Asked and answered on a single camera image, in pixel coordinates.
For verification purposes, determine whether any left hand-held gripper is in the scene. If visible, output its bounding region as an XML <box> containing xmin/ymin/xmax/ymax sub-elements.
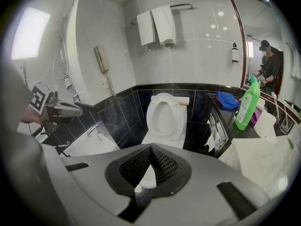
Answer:
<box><xmin>29</xmin><ymin>81</ymin><xmax>84</xmax><ymax>135</ymax></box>

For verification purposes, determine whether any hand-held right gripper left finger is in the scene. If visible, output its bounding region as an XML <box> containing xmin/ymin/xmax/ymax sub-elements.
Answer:
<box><xmin>60</xmin><ymin>143</ymin><xmax>152</xmax><ymax>218</ymax></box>

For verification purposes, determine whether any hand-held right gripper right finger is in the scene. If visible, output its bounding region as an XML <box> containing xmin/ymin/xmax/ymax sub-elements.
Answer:
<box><xmin>141</xmin><ymin>143</ymin><xmax>271</xmax><ymax>226</ymax></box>

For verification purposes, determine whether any white toilet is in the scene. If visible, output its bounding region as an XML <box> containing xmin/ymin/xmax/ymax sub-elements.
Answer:
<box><xmin>135</xmin><ymin>92</ymin><xmax>190</xmax><ymax>190</ymax></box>

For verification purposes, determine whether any person's left forearm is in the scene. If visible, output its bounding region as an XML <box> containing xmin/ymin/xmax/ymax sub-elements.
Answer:
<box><xmin>20</xmin><ymin>107</ymin><xmax>44</xmax><ymax>124</ymax></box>

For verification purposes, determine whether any recessed toilet paper holder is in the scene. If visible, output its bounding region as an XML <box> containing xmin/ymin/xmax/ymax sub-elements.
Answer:
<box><xmin>204</xmin><ymin>112</ymin><xmax>230</xmax><ymax>153</ymax></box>

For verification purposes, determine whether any chrome shower mixer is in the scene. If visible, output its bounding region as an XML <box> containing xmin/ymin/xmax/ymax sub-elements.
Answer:
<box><xmin>72</xmin><ymin>89</ymin><xmax>82</xmax><ymax>105</ymax></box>

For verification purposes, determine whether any white bathtub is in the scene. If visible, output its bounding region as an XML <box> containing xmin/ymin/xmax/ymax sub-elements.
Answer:
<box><xmin>35</xmin><ymin>123</ymin><xmax>122</xmax><ymax>159</ymax></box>

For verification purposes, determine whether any chrome bathtub faucet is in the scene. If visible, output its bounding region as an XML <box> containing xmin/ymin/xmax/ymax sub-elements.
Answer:
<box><xmin>86</xmin><ymin>123</ymin><xmax>103</xmax><ymax>136</ymax></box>

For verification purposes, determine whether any marble vanity counter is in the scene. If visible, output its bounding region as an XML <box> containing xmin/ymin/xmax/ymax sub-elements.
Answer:
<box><xmin>206</xmin><ymin>93</ymin><xmax>299</xmax><ymax>200</ymax></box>

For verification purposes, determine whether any purple cloth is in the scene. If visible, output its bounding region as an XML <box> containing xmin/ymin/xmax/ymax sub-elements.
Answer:
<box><xmin>250</xmin><ymin>107</ymin><xmax>261</xmax><ymax>124</ymax></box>

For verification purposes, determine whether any white paper roll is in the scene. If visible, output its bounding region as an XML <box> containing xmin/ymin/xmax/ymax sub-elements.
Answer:
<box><xmin>253</xmin><ymin>109</ymin><xmax>277</xmax><ymax>143</ymax></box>

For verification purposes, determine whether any blue cloth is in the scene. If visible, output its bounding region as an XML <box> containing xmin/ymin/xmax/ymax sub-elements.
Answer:
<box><xmin>215</xmin><ymin>90</ymin><xmax>240</xmax><ymax>110</ymax></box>

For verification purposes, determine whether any green cleaner bottle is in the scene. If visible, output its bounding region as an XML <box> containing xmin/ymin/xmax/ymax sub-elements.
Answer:
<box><xmin>234</xmin><ymin>75</ymin><xmax>261</xmax><ymax>131</ymax></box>

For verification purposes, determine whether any bright light panel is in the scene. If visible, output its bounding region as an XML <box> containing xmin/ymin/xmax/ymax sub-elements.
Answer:
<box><xmin>11</xmin><ymin>7</ymin><xmax>51</xmax><ymax>61</ymax></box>

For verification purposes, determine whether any clear drinking glass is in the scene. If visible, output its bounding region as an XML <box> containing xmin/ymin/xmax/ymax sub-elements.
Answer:
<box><xmin>277</xmin><ymin>115</ymin><xmax>294</xmax><ymax>135</ymax></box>

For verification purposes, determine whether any white hanging towel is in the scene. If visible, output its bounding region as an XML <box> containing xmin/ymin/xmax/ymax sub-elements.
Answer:
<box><xmin>136</xmin><ymin>10</ymin><xmax>156</xmax><ymax>47</ymax></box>
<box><xmin>151</xmin><ymin>5</ymin><xmax>176</xmax><ymax>46</ymax></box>

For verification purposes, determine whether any chrome shower hose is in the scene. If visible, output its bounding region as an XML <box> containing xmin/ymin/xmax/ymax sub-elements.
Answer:
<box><xmin>52</xmin><ymin>39</ymin><xmax>70</xmax><ymax>81</ymax></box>

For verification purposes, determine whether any coiled phone cord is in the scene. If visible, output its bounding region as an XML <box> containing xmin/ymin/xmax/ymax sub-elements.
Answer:
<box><xmin>107</xmin><ymin>72</ymin><xmax>117</xmax><ymax>97</ymax></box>

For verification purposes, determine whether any beige wall phone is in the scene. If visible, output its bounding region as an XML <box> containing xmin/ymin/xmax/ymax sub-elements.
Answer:
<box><xmin>93</xmin><ymin>45</ymin><xmax>111</xmax><ymax>74</ymax></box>

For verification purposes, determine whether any chrome shower slide rail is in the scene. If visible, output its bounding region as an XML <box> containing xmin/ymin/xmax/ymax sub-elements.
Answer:
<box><xmin>60</xmin><ymin>15</ymin><xmax>68</xmax><ymax>63</ymax></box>

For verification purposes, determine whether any wall soap dispenser bottle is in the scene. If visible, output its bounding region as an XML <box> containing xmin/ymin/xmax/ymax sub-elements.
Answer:
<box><xmin>231</xmin><ymin>42</ymin><xmax>238</xmax><ymax>64</ymax></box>

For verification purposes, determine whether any chrome towel rail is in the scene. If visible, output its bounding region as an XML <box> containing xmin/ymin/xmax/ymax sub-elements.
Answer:
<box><xmin>130</xmin><ymin>3</ymin><xmax>194</xmax><ymax>25</ymax></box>

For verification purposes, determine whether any dark-framed wall mirror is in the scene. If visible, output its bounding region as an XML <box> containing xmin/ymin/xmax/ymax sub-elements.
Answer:
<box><xmin>220</xmin><ymin>0</ymin><xmax>301</xmax><ymax>125</ymax></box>

